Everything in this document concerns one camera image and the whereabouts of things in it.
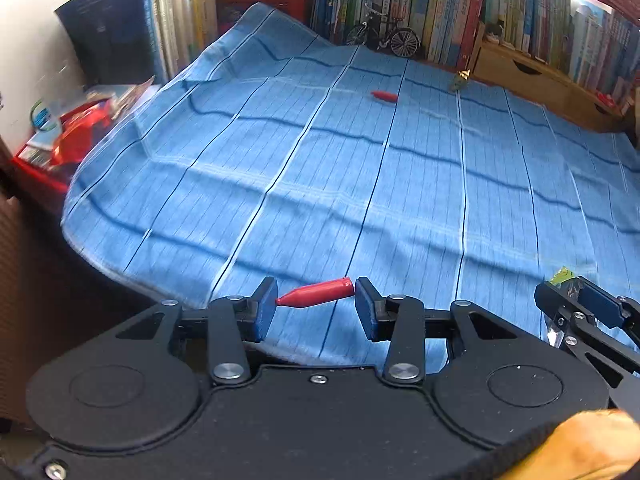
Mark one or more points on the green snack wrapper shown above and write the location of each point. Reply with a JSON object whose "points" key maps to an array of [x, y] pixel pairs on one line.
{"points": [[562, 276]]}

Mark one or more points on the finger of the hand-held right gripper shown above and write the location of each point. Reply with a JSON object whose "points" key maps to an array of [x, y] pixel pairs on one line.
{"points": [[552, 300], [602, 302]]}

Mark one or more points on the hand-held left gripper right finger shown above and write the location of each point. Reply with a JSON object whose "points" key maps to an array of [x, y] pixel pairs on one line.
{"points": [[365, 310]]}

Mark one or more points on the black model bicycle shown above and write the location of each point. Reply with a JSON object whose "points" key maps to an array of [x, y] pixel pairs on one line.
{"points": [[385, 35]]}

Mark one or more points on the red snack stick wrapper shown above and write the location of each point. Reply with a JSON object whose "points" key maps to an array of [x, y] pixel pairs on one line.
{"points": [[385, 96], [315, 292]]}

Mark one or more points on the row of colourful books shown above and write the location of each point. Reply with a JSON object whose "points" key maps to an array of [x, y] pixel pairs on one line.
{"points": [[425, 5]]}

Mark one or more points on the small dark figurine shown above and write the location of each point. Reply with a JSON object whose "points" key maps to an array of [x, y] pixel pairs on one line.
{"points": [[493, 31]]}

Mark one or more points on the small red packets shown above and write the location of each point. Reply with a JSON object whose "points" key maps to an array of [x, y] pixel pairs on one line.
{"points": [[612, 101]]}

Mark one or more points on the wooden drawer organizer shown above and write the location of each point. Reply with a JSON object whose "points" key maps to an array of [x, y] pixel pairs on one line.
{"points": [[530, 80]]}

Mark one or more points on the orange cloth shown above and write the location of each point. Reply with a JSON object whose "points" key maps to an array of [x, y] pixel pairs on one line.
{"points": [[595, 445]]}

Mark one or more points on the red plastic packet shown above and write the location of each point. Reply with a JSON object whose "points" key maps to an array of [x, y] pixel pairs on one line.
{"points": [[82, 132]]}

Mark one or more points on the large dark blue book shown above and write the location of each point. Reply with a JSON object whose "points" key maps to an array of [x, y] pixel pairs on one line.
{"points": [[110, 30]]}

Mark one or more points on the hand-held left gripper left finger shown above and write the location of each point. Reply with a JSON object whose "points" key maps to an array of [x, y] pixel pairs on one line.
{"points": [[265, 310]]}

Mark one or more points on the blue striped blanket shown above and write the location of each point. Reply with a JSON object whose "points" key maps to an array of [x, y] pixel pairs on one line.
{"points": [[350, 185]]}

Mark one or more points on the small gold green wrapper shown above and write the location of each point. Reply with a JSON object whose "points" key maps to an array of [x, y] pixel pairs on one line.
{"points": [[460, 81]]}

